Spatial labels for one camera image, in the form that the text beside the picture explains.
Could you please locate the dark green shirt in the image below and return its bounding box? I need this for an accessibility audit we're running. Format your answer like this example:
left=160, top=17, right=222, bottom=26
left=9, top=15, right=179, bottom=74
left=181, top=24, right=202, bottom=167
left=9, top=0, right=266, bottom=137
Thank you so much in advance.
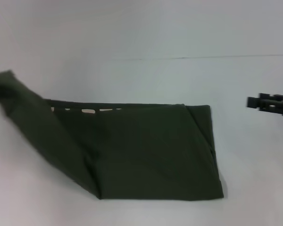
left=0, top=69, right=225, bottom=201

